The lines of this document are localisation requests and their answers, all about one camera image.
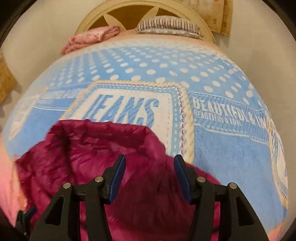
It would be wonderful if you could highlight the magenta quilted down jacket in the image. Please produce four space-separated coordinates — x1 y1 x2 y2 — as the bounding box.
14 119 221 241

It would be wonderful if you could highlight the blue pink printed bedspread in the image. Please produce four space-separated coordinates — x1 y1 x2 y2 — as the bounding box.
1 34 288 240

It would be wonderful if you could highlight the beige side curtain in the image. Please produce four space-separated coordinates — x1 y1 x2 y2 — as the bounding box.
0 53 16 104

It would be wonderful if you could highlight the folded pink floral blanket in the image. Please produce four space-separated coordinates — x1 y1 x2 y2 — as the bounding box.
61 26 120 55

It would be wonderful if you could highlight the striped pillow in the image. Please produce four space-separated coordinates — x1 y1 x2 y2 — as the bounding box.
135 16 204 39

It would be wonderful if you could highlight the cream wooden headboard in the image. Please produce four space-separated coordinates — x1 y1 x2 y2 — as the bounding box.
76 1 215 43

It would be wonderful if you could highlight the beige window curtain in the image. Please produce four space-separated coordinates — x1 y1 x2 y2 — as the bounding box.
181 0 233 37

